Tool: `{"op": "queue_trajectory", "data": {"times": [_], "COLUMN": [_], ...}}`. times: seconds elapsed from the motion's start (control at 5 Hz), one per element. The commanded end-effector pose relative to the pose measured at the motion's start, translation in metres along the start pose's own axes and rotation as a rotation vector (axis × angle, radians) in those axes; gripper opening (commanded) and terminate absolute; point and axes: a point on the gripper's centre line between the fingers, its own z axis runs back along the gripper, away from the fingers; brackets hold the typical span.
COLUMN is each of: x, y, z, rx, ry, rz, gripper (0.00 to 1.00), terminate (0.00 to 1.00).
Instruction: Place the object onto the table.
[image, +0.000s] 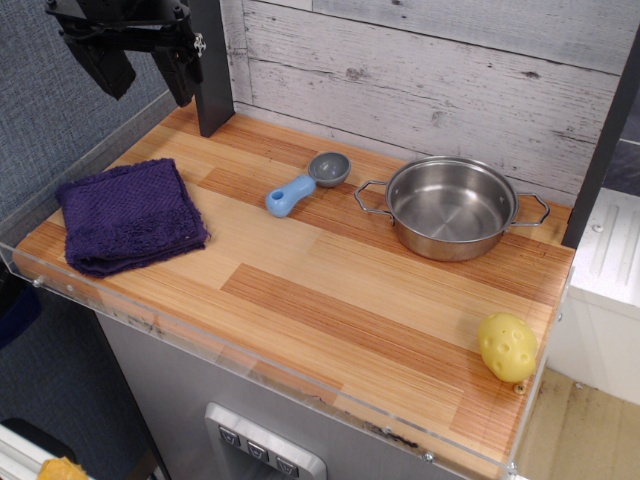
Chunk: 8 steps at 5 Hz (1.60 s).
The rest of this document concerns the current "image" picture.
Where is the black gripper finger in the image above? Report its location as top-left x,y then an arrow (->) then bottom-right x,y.
66,37 -> 136,100
152,50 -> 203,107

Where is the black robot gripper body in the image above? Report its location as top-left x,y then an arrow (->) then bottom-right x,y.
45,0 -> 204,63

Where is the blue grey toy scoop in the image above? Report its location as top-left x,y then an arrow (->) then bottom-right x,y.
265,152 -> 351,218

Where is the purple folded towel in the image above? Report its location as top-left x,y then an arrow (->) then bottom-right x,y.
56,158 -> 209,278

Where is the stainless steel pot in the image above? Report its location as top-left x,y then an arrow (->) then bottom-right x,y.
354,156 -> 550,262

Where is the silver toy fridge cabinet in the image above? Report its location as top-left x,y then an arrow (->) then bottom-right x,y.
98,315 -> 507,479

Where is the clear acrylic edge guard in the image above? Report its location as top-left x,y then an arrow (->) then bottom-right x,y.
1,227 -> 568,479

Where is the silver dispenser button panel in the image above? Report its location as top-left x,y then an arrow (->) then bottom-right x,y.
205,402 -> 327,480

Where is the yellow object at corner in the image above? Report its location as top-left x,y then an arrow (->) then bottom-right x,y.
36,457 -> 89,480

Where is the yellow toy potato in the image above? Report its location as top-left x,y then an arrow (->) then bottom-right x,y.
478,312 -> 538,383

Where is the white toy sink unit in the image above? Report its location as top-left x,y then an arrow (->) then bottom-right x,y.
547,188 -> 639,404

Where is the dark grey vertical post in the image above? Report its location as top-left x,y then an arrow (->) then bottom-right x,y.
187,0 -> 235,137

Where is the dark grey right post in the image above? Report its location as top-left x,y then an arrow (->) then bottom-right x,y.
562,31 -> 639,249

